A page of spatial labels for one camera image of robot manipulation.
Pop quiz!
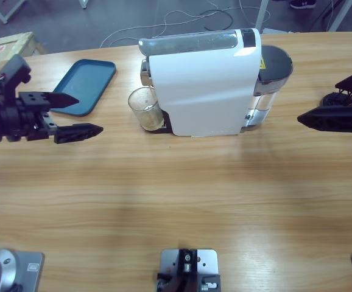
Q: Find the white floor cable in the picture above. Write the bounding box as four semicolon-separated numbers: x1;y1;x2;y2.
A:
99;0;234;49

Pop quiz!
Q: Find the clear drinking glass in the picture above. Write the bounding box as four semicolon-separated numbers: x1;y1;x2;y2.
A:
128;86;164;131

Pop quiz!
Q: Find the black disc capsule holder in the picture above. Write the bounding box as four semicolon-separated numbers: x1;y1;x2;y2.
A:
320;54;352;109

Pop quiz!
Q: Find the wooden crate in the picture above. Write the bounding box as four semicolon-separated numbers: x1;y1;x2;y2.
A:
0;31;48;74

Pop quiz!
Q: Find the black floor cable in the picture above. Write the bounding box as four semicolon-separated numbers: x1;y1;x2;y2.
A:
199;9;234;27

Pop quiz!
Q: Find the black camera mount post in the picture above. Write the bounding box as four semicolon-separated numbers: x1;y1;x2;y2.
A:
156;248;222;292

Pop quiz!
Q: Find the white table leg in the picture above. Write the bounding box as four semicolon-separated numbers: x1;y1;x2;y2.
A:
327;0;352;33
254;0;293;35

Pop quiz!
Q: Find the black shoe white sole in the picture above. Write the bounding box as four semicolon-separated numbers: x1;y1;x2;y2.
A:
289;0;317;9

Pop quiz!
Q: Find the grey camera mount plate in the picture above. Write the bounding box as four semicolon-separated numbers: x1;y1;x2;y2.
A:
159;248;219;292

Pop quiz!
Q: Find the blue plastic tray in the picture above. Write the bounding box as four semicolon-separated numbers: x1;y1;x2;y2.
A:
51;58;118;117

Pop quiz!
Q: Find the white capsule coffee machine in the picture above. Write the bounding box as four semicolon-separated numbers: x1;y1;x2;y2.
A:
138;27;294;138

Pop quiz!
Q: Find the white metal frame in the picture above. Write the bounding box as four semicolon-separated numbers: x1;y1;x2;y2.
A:
0;0;27;24

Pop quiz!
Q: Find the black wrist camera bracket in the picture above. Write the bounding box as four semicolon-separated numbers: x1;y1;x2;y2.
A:
0;54;32;107

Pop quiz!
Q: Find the clear water tank black lid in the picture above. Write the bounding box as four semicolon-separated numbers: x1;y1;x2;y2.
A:
241;44;294;132

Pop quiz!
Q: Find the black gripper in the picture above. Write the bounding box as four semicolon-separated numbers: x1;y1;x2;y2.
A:
0;91;105;145

